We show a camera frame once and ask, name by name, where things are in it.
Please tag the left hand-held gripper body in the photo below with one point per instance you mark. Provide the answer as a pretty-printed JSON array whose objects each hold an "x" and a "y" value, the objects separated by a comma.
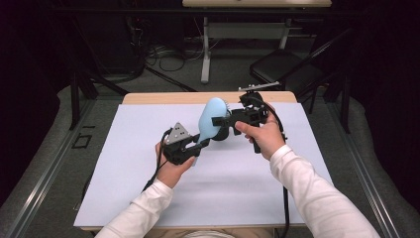
[{"x": 176, "y": 150}]

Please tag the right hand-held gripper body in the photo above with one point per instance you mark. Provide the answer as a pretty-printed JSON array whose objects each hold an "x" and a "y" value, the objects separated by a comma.
[{"x": 252, "y": 114}]

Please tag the light blue hairbrush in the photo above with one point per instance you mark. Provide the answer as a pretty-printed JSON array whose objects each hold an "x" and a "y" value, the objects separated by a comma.
[{"x": 211, "y": 115}]

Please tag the person's left hand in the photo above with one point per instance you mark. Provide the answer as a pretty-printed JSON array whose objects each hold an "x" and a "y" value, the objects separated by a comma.
[{"x": 171, "y": 173}]

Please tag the person's right hand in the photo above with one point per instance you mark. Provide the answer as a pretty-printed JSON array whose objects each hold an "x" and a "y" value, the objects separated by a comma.
[{"x": 267, "y": 139}]

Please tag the white board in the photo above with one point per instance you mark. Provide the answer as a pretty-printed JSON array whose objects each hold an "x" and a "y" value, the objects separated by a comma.
[{"x": 132, "y": 132}]

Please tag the black folding chair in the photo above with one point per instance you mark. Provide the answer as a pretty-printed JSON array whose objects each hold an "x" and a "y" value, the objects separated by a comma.
[{"x": 280, "y": 67}]

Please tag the white-legged desk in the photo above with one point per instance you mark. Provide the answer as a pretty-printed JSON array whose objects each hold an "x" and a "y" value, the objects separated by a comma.
[{"x": 205, "y": 66}]

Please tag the person's torso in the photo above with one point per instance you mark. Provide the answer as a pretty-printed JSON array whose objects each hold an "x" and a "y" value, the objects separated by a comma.
[{"x": 204, "y": 234}]

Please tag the black metal stand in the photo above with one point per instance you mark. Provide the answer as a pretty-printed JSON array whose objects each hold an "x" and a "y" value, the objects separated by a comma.
[{"x": 75, "y": 99}]

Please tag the metal floor rail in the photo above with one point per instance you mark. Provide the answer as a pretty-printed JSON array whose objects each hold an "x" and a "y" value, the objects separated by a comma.
[
  {"x": 361, "y": 173},
  {"x": 49, "y": 172}
]

